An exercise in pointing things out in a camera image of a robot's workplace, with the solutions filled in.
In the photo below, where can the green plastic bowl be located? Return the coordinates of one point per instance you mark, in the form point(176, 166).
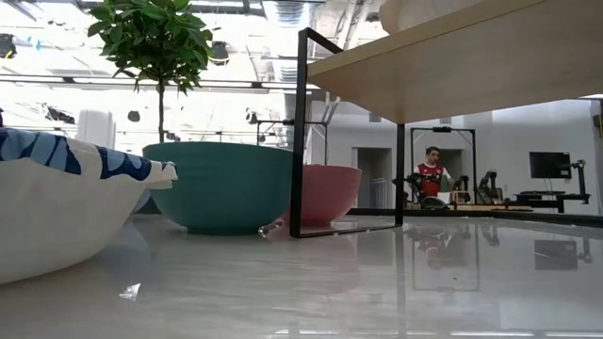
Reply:
point(221, 188)

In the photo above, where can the blue patterned white bowl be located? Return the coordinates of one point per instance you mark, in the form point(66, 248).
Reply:
point(61, 212)

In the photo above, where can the black background robot arm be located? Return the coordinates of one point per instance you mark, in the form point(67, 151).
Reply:
point(489, 183)
point(413, 186)

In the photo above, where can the pink plastic bowl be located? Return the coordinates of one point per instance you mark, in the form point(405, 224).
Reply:
point(330, 193)

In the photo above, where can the clear plastic scrap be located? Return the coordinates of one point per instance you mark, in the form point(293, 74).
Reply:
point(131, 292)
point(271, 229)

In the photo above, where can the person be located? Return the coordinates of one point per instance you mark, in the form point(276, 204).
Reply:
point(431, 176)

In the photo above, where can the green potted plant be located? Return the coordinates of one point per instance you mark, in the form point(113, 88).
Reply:
point(151, 42)

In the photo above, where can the white cylindrical appliance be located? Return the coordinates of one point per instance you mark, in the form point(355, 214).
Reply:
point(96, 129)

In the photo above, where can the black computer monitor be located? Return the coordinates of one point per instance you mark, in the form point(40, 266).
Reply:
point(550, 165)

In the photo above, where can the black background desk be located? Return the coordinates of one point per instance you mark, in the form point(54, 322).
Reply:
point(551, 200)

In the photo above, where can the black metal frame stand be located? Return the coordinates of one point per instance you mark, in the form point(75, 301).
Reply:
point(443, 128)

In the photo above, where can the wooden shelf with black frame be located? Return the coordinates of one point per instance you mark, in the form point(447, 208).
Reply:
point(447, 70)

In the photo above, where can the black metal table frame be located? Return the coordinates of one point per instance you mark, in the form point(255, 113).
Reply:
point(542, 217)

